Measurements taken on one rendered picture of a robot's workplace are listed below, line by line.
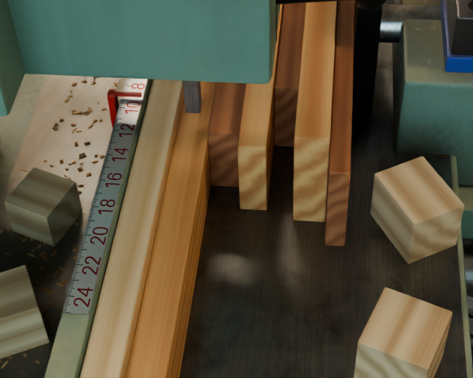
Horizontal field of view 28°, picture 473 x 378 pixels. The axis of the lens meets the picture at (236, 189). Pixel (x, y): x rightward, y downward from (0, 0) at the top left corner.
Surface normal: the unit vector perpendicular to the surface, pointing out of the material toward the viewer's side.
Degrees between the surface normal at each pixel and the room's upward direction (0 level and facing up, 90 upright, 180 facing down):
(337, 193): 90
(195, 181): 0
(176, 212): 0
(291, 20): 0
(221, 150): 90
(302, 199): 90
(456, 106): 90
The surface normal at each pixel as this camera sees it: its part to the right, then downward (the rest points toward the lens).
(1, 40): 0.99, 0.05
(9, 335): 0.37, 0.67
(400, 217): -0.91, 0.33
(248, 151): -0.10, 0.73
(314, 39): -0.03, -0.68
